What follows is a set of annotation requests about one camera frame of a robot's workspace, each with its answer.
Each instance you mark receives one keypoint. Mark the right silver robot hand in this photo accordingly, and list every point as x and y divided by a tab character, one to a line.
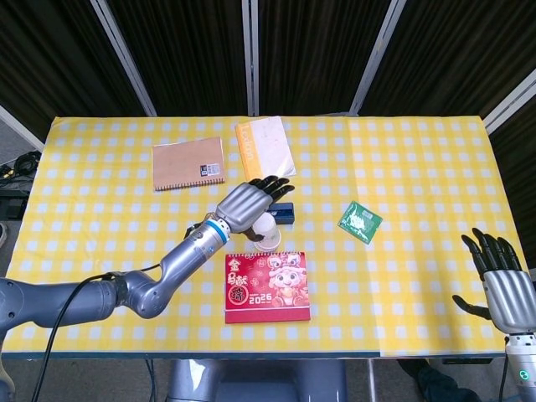
511	297

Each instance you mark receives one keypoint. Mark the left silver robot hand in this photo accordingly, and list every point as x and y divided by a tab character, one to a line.
243	205

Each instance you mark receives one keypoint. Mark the white floral paper cup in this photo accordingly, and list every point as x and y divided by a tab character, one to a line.
264	226

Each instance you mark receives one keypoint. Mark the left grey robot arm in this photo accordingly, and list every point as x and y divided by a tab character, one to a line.
184	255

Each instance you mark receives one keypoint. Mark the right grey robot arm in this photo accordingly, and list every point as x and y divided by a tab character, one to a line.
523	368

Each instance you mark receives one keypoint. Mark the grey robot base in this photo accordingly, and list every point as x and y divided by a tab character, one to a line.
251	381

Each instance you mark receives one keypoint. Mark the red desk calendar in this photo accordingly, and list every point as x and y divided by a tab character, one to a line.
268	289

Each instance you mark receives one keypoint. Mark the dark blue cloth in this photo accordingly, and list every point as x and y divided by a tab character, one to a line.
435	383

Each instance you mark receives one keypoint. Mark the dark blue long box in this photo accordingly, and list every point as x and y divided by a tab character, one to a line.
287	211

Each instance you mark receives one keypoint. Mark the yellow and white booklet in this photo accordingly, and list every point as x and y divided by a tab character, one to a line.
268	142

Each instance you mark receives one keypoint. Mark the brown spiral notebook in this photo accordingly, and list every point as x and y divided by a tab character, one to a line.
180	163

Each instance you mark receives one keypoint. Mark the green foil packet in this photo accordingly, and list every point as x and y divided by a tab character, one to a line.
360	222

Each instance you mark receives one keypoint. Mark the yellow checkered tablecloth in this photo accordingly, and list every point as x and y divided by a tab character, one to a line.
419	167

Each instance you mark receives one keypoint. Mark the dark ribbed screen panel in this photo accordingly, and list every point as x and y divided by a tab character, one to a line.
318	54
50	54
460	54
188	54

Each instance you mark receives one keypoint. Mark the black floor box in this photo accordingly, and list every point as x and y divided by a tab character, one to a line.
10	207

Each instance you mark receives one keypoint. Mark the white screen frame post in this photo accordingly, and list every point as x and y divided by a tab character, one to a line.
511	100
250	54
123	58
377	58
21	125

